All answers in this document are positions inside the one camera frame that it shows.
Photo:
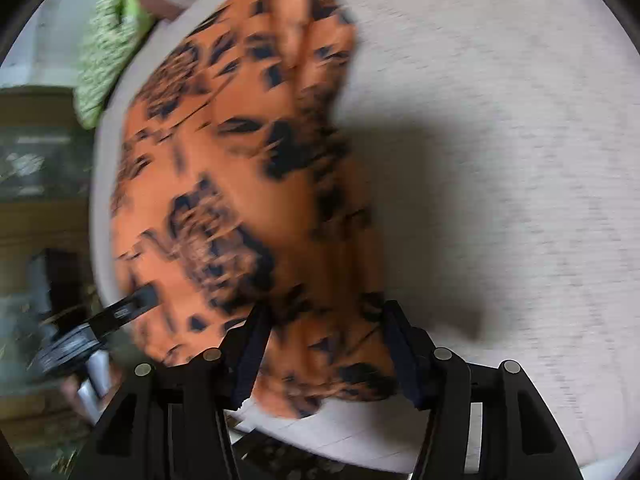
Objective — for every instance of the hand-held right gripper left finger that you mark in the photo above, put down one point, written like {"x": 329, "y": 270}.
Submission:
{"x": 252, "y": 345}

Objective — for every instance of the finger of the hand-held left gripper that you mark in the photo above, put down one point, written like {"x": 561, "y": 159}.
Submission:
{"x": 131, "y": 305}

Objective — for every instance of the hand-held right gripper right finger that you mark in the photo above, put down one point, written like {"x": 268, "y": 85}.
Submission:
{"x": 400, "y": 340}

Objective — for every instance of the orange floral garment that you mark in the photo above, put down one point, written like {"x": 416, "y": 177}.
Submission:
{"x": 235, "y": 170}

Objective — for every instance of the beige upholstered seat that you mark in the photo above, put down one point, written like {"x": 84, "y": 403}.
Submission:
{"x": 500, "y": 160}

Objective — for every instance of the green patterned cloth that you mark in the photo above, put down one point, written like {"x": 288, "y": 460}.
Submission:
{"x": 112, "y": 45}

